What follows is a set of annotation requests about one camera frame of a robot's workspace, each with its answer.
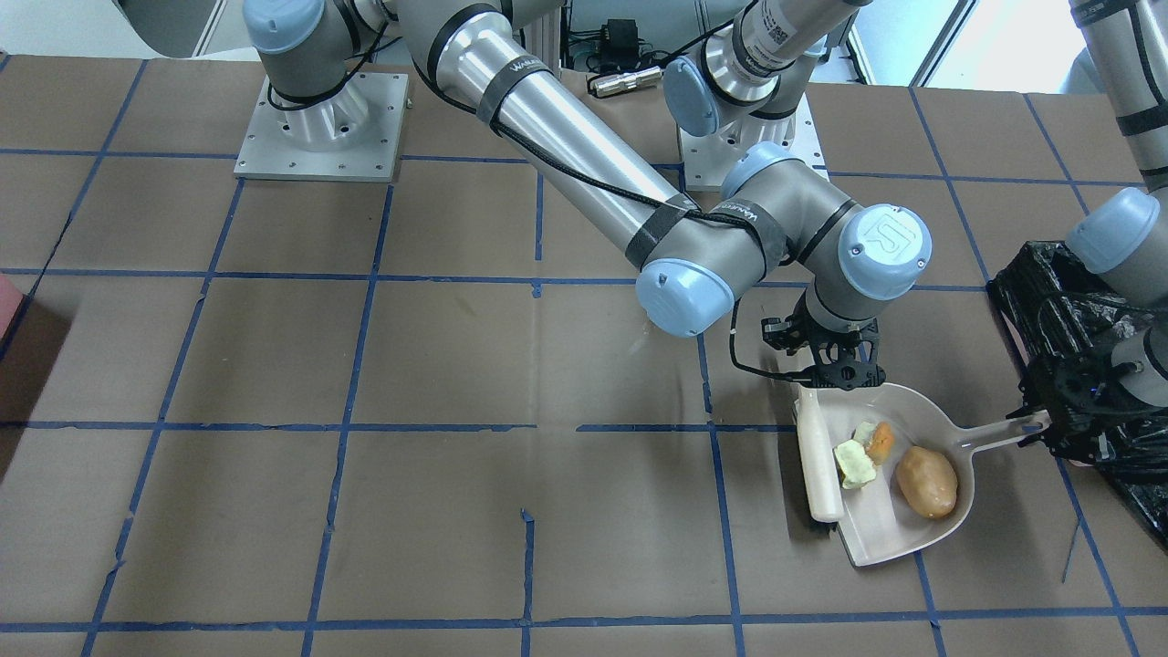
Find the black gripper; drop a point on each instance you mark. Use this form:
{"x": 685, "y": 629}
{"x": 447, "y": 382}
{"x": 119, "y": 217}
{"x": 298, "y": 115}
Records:
{"x": 1064, "y": 429}
{"x": 787, "y": 335}

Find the orange food scrap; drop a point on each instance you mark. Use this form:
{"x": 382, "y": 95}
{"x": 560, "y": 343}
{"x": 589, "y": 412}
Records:
{"x": 879, "y": 445}

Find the pale green food scrap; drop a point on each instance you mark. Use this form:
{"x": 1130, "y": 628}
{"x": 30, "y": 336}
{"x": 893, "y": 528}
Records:
{"x": 855, "y": 468}

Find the brown potato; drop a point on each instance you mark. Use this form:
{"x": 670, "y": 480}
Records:
{"x": 928, "y": 482}

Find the white hand brush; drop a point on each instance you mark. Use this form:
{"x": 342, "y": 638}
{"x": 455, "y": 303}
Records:
{"x": 823, "y": 492}

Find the white plastic dustpan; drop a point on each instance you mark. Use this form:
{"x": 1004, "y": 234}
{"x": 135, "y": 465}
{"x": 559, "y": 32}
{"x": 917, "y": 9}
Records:
{"x": 877, "y": 524}

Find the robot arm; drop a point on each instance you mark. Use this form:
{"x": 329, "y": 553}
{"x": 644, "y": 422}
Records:
{"x": 1002, "y": 172}
{"x": 693, "y": 265}

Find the black bag lined bin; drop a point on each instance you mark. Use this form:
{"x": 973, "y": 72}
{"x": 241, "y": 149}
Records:
{"x": 1057, "y": 307}

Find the pink plastic bin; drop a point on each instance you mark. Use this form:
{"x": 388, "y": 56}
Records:
{"x": 12, "y": 300}

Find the black control box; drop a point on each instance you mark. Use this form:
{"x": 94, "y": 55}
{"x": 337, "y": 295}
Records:
{"x": 619, "y": 47}

